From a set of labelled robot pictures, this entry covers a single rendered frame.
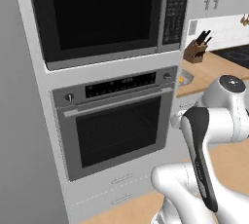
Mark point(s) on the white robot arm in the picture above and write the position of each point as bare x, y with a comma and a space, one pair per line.
223, 127

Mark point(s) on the black glass oven door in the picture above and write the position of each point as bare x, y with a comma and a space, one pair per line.
118, 133

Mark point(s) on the silver oven knob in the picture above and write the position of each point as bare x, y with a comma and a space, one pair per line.
69, 97
167, 76

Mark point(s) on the yellow food piece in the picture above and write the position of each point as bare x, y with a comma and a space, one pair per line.
181, 79

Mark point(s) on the white counter drawer front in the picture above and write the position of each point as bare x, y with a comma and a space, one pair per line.
189, 102

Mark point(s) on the black microwave oven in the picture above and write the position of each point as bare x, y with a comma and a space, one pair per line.
103, 20

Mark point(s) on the wooden knife block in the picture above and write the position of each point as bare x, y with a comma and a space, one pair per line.
194, 51

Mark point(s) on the white tall oven cabinet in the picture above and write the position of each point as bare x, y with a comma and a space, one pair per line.
39, 56

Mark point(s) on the black hob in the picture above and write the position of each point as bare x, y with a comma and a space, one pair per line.
235, 55

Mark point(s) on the wooden hanging tool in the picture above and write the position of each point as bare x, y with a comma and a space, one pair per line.
245, 20

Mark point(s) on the stainless steel wall oven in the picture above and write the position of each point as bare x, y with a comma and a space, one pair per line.
74, 96

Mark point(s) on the grey wall socket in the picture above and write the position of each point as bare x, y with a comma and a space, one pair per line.
193, 27

